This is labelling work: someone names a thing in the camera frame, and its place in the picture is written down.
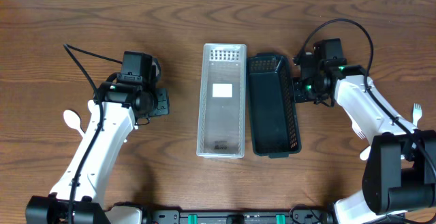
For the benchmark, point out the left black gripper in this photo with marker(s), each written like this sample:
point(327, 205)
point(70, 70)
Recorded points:
point(161, 102)

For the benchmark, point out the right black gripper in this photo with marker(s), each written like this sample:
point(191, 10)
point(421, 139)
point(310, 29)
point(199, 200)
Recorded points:
point(297, 90)

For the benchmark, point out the white plastic fork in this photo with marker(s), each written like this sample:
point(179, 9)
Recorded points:
point(364, 155)
point(416, 114)
point(357, 130)

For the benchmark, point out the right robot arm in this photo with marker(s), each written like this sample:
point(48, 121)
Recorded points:
point(399, 175)

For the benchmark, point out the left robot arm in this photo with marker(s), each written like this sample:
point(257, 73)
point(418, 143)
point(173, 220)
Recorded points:
point(118, 104)

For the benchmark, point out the black plastic basket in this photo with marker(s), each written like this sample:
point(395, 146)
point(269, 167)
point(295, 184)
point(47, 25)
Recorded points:
point(273, 118)

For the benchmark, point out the clear plastic basket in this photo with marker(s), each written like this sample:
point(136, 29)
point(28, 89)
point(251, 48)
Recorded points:
point(221, 121)

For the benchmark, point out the white plastic spoon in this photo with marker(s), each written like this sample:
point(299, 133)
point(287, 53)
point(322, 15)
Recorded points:
point(73, 121)
point(90, 105)

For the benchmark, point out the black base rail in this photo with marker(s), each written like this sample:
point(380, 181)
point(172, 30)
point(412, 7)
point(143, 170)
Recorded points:
point(235, 217)

